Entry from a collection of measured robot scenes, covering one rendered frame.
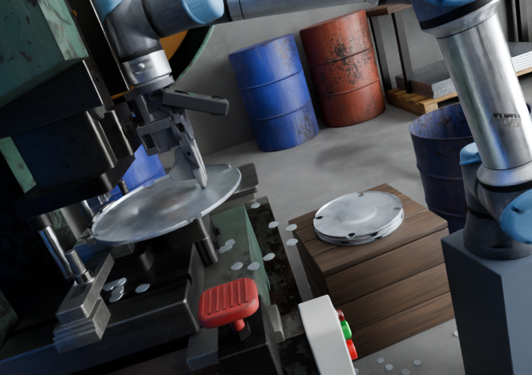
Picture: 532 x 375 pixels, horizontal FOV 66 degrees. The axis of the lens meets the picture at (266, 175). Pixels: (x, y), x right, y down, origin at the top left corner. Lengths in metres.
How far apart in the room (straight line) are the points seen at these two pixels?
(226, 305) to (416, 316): 1.01
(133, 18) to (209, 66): 3.35
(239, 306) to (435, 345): 1.03
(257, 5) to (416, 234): 0.80
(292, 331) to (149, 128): 0.40
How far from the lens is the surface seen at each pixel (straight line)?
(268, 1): 0.78
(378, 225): 1.29
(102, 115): 0.71
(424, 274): 1.35
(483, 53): 0.69
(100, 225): 0.82
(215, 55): 4.04
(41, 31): 0.58
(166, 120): 0.72
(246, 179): 0.75
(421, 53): 4.48
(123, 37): 0.71
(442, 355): 1.41
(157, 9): 0.69
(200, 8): 0.68
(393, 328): 1.41
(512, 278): 0.97
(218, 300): 0.49
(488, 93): 0.71
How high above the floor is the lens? 1.03
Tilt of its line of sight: 20 degrees down
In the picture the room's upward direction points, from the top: 18 degrees counter-clockwise
